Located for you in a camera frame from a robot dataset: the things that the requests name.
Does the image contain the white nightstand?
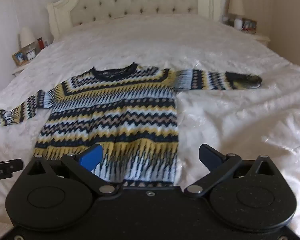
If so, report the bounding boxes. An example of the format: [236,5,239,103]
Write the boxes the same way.
[11,59,42,77]
[248,31,270,47]

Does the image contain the white table lamp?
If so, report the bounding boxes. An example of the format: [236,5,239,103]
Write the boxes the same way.
[227,0,245,16]
[20,27,36,48]

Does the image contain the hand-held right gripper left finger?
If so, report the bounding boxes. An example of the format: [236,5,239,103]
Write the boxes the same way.
[27,143,115,196]

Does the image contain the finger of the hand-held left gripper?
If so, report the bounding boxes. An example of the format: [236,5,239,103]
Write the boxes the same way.
[0,158,24,181]

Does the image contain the patterned knit sweater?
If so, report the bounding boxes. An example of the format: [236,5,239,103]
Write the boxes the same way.
[0,62,263,187]

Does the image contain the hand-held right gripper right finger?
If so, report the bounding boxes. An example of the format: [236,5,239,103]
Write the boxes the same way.
[185,144,278,197]

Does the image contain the bed with white bedspread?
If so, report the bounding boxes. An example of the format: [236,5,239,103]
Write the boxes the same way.
[0,14,300,233]

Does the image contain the wooden photo frame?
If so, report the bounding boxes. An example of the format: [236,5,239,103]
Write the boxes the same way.
[12,50,29,67]

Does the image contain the dark picture frame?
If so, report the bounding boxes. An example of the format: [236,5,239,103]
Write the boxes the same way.
[242,18,257,32]

